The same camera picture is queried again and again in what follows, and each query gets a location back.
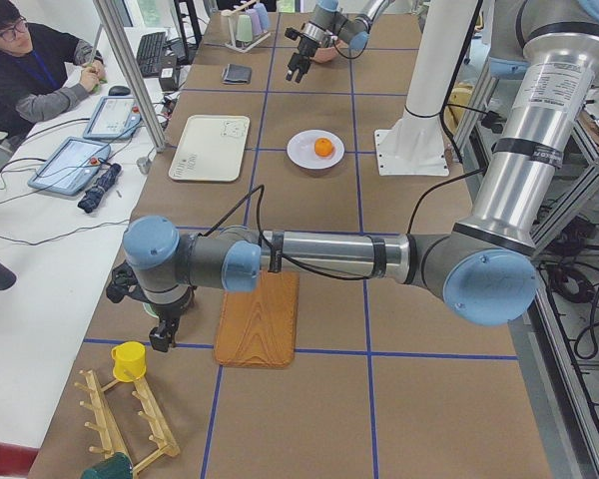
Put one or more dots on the white pedestal column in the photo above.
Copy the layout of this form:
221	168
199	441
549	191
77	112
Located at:
447	24

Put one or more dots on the small metal cylinder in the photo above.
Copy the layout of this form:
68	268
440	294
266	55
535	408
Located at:
144	165

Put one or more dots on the black computer mouse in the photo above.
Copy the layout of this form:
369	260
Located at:
119	91

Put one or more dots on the white wire cup rack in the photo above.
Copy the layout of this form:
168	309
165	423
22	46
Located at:
242	46

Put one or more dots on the black keyboard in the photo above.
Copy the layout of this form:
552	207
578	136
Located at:
149	53

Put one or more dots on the far teach pendant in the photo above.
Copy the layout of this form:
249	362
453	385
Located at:
115	118

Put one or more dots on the white round plate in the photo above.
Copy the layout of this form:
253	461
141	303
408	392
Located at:
300	150

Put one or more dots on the green cup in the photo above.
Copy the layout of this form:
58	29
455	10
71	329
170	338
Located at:
244	33

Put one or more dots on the blue cup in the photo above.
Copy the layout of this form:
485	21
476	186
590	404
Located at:
263	15

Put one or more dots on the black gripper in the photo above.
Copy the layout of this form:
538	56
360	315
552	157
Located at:
306	46
169	312

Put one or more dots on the yellow mug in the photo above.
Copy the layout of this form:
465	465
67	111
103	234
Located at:
129	361

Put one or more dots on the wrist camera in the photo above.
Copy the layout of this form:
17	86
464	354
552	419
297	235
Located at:
123	284
292	33

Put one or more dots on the grey folded cloth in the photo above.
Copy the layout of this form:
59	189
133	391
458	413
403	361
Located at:
235	74

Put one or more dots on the teach pendant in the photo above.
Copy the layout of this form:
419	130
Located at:
71	167
115	118

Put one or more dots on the seated person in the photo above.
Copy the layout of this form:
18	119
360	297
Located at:
43	72

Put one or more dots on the green bowl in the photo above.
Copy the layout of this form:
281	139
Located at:
149	310

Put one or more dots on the white pedestal base plate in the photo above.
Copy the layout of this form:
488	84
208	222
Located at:
402	152

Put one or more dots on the pink bowl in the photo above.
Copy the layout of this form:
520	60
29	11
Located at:
325	54

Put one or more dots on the near teach pendant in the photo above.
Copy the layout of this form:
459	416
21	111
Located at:
71	167

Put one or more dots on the cream bear tray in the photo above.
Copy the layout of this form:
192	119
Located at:
211	149

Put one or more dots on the dark green mug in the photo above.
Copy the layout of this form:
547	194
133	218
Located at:
118	466

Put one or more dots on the wooden cutting board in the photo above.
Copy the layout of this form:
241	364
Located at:
258	328

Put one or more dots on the orange fruit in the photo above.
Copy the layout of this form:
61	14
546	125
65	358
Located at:
323	147

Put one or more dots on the wooden mug rack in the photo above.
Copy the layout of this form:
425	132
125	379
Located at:
127	421

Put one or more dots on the purple cup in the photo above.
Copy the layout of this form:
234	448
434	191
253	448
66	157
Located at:
255	21

